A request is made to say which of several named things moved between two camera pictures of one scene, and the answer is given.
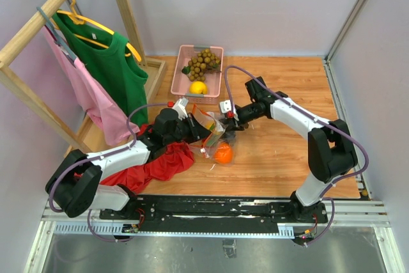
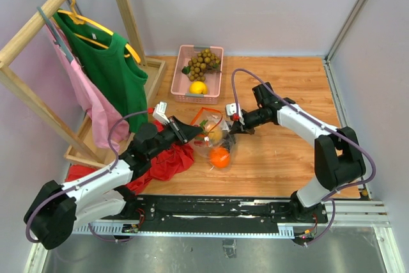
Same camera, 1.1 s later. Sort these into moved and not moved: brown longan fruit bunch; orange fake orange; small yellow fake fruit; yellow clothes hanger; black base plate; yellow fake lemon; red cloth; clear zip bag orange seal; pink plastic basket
Moved: small yellow fake fruit; orange fake orange; clear zip bag orange seal
Not moved: yellow fake lemon; pink plastic basket; red cloth; brown longan fruit bunch; yellow clothes hanger; black base plate
